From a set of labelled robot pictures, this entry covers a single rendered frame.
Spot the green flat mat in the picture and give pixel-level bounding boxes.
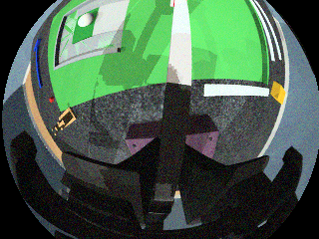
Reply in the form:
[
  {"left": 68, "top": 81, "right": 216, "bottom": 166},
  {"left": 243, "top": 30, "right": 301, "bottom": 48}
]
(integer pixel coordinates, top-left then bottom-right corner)
[{"left": 48, "top": 0, "right": 263, "bottom": 112}]

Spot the yellow block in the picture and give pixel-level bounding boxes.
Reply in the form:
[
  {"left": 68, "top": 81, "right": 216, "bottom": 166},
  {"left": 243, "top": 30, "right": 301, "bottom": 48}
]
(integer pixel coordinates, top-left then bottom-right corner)
[{"left": 271, "top": 81, "right": 286, "bottom": 104}]

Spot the white golf ball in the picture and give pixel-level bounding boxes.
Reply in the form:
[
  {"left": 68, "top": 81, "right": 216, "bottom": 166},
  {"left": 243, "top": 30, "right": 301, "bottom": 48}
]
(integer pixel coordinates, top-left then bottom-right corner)
[{"left": 77, "top": 13, "right": 95, "bottom": 27}]

